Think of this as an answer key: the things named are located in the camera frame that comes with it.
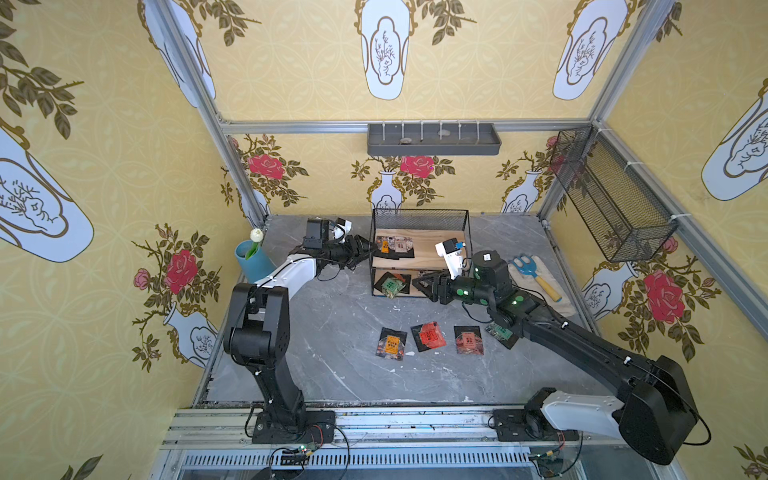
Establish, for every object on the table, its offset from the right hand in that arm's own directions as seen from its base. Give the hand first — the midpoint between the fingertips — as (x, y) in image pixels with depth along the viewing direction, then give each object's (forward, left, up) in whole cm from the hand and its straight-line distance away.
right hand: (412, 286), depth 74 cm
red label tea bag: (-3, -6, -23) cm, 24 cm away
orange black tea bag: (-7, +5, -22) cm, 24 cm away
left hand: (+16, +12, -6) cm, 21 cm away
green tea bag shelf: (+12, +6, -20) cm, 24 cm away
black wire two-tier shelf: (+43, -7, -25) cm, 50 cm away
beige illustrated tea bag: (+18, +3, -6) cm, 19 cm away
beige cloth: (+16, -41, -23) cm, 50 cm away
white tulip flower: (+9, +40, +7) cm, 42 cm away
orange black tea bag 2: (+17, +8, -6) cm, 20 cm away
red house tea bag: (-4, -17, -22) cm, 28 cm away
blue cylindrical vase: (+7, +44, -5) cm, 45 cm away
